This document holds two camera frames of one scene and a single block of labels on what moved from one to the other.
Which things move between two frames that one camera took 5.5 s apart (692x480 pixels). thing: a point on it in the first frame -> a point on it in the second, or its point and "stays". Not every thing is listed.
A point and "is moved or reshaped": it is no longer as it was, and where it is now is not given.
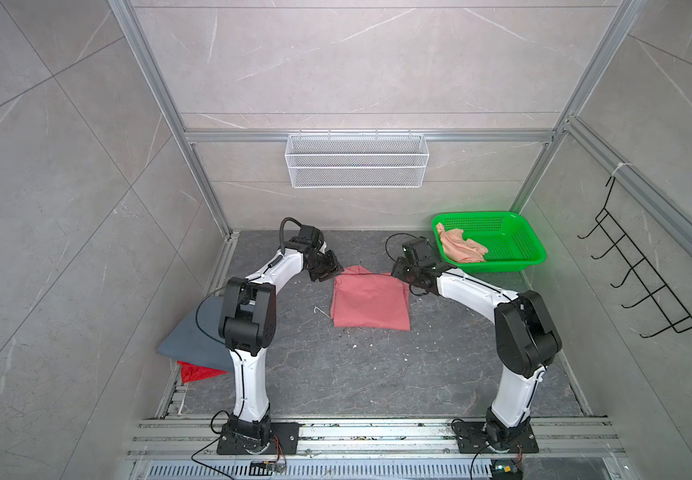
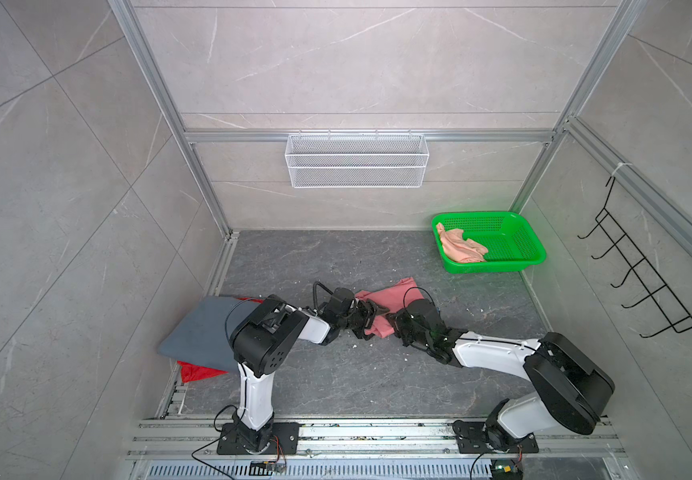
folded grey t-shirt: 198,341 stays
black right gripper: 397,270 -> 397,321
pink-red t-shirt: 372,300 is moved or reshaped
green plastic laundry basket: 487,240 stays
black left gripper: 333,267 -> 370,312
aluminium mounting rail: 195,440 stays
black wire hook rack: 658,291 stays
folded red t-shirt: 190,372 stays
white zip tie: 620,164 stays
